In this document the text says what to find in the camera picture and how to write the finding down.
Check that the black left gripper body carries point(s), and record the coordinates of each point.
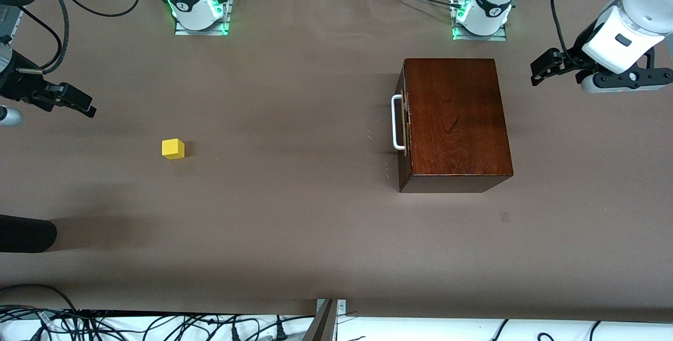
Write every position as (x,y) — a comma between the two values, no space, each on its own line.
(580,51)

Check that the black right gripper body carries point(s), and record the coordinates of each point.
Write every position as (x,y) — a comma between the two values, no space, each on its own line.
(18,85)

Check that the yellow block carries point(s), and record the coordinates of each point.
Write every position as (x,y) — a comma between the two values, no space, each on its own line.
(173,149)

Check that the dark brown wooden cabinet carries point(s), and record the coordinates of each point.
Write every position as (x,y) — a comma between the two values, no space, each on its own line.
(457,120)

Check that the black ribbed cylinder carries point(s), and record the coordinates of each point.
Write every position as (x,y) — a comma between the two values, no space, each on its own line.
(26,233)

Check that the brown paper table cover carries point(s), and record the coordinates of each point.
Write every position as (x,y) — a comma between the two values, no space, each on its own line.
(263,199)

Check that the aluminium edge rail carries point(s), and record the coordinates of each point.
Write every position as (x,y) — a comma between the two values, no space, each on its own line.
(14,23)

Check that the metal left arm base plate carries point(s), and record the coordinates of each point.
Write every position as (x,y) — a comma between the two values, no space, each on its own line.
(481,38)

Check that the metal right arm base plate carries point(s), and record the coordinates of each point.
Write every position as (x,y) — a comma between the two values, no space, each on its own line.
(202,32)

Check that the white metal bracket plate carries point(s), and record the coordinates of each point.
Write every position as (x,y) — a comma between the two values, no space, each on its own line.
(342,307)

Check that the grey metal post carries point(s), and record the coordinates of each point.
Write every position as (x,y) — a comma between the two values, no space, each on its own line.
(323,325)

